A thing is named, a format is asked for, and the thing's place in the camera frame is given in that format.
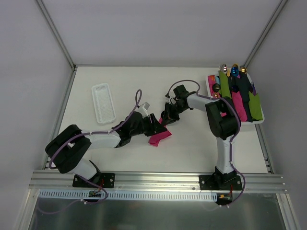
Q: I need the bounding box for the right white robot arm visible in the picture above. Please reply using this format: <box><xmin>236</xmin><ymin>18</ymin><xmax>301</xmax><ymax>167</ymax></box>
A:
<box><xmin>161</xmin><ymin>85</ymin><xmax>241</xmax><ymax>190</ymax></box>

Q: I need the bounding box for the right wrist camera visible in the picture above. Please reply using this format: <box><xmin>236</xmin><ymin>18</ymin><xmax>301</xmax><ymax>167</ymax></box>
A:
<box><xmin>165</xmin><ymin>94</ymin><xmax>177</xmax><ymax>105</ymax></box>

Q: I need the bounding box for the left black mount plate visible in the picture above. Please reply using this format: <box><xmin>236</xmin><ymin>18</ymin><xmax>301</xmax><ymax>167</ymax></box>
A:
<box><xmin>72</xmin><ymin>172</ymin><xmax>115</xmax><ymax>188</ymax></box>

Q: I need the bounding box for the white tray of rolls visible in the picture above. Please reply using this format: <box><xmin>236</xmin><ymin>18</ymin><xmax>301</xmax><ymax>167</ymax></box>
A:
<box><xmin>206</xmin><ymin>68</ymin><xmax>265</xmax><ymax>125</ymax></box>

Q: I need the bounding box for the magenta napkin roll left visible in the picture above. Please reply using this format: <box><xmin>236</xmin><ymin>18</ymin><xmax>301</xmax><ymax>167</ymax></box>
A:
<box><xmin>208</xmin><ymin>75</ymin><xmax>222</xmax><ymax>98</ymax></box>

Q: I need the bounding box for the black napkin roll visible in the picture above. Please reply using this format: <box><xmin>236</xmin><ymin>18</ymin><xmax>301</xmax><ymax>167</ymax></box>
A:
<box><xmin>234</xmin><ymin>71</ymin><xmax>253</xmax><ymax>122</ymax></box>

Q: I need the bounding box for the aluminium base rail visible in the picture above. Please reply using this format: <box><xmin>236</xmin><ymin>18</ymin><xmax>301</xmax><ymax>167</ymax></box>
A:
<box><xmin>29</xmin><ymin>170</ymin><xmax>289</xmax><ymax>194</ymax></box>

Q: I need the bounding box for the magenta napkin roll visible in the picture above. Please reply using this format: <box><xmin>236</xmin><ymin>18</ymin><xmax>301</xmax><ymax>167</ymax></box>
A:
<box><xmin>232</xmin><ymin>92</ymin><xmax>248</xmax><ymax>122</ymax></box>
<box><xmin>208</xmin><ymin>75</ymin><xmax>222</xmax><ymax>98</ymax></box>

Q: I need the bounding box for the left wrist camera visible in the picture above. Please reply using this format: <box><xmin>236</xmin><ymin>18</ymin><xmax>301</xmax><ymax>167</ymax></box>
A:
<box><xmin>138</xmin><ymin>102</ymin><xmax>150</xmax><ymax>118</ymax></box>

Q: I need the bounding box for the silver spoon in roll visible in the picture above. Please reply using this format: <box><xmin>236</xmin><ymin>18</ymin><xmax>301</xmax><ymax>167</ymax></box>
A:
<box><xmin>219</xmin><ymin>64</ymin><xmax>227</xmax><ymax>73</ymax></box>

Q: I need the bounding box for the magenta napkin roll middle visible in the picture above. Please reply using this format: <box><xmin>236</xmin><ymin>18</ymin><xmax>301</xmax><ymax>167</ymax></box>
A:
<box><xmin>232</xmin><ymin>92</ymin><xmax>248</xmax><ymax>122</ymax></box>

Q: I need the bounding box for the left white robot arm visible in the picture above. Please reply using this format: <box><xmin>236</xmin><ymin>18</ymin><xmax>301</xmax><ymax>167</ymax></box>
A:
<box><xmin>45</xmin><ymin>112</ymin><xmax>167</xmax><ymax>187</ymax></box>

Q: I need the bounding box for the black spoon in roll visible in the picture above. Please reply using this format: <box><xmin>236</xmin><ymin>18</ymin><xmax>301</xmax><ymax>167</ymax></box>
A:
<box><xmin>212</xmin><ymin>83</ymin><xmax>220</xmax><ymax>93</ymax></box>

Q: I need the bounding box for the right black mount plate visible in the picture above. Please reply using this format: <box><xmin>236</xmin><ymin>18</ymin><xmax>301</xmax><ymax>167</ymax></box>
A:
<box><xmin>199</xmin><ymin>173</ymin><xmax>243</xmax><ymax>191</ymax></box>

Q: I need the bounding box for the black mount plate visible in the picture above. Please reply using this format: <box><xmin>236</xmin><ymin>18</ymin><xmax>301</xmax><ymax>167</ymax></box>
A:
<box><xmin>199</xmin><ymin>173</ymin><xmax>243</xmax><ymax>191</ymax></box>
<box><xmin>72</xmin><ymin>172</ymin><xmax>115</xmax><ymax>188</ymax></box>

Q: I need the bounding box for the green napkin roll right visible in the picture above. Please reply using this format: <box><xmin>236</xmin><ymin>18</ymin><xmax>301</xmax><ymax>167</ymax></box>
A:
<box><xmin>248</xmin><ymin>92</ymin><xmax>263</xmax><ymax>121</ymax></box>

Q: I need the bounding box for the white perforated cutlery basket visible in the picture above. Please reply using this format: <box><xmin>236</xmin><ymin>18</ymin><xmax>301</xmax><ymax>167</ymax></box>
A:
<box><xmin>91</xmin><ymin>83</ymin><xmax>116</xmax><ymax>124</ymax></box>

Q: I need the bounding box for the gold spoon in roll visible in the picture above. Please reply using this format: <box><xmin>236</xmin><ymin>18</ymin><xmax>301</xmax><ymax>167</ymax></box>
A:
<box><xmin>239</xmin><ymin>66</ymin><xmax>247</xmax><ymax>74</ymax></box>

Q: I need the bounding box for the blue spoon in roll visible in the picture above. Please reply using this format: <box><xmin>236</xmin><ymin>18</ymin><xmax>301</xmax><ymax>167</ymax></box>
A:
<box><xmin>230</xmin><ymin>63</ymin><xmax>239</xmax><ymax>77</ymax></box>

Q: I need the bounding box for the magenta paper napkin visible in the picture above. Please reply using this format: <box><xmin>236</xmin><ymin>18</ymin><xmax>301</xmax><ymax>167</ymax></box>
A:
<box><xmin>148</xmin><ymin>129</ymin><xmax>172</xmax><ymax>147</ymax></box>

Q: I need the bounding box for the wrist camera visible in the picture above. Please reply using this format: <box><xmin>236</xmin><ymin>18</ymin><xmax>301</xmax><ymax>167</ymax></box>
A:
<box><xmin>138</xmin><ymin>102</ymin><xmax>150</xmax><ymax>118</ymax></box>
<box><xmin>165</xmin><ymin>94</ymin><xmax>177</xmax><ymax>105</ymax></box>

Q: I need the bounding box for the white slotted cable duct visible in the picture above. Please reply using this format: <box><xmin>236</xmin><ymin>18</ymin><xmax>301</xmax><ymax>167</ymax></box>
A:
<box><xmin>38</xmin><ymin>189</ymin><xmax>217</xmax><ymax>202</ymax></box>

